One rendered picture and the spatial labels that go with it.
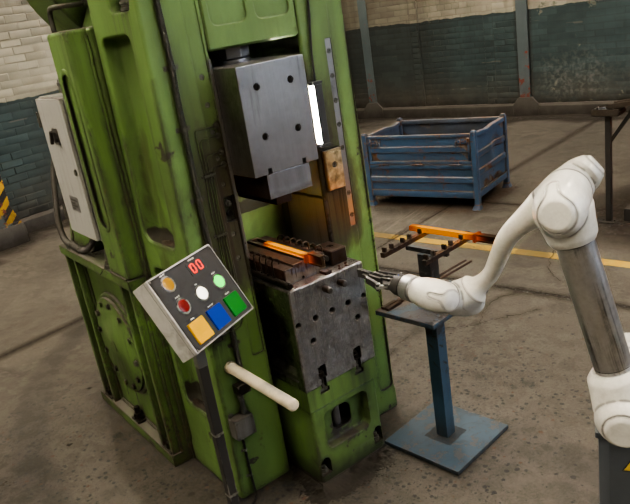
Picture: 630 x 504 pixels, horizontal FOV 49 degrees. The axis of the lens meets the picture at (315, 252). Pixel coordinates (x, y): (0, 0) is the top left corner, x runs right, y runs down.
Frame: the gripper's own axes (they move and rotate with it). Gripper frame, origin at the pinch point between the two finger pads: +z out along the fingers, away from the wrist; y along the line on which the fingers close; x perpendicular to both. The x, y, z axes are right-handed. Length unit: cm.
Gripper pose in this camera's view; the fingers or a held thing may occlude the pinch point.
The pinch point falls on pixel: (365, 274)
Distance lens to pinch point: 246.6
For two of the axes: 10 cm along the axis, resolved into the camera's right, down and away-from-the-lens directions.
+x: -1.5, -9.3, -3.3
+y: 7.8, -3.2, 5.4
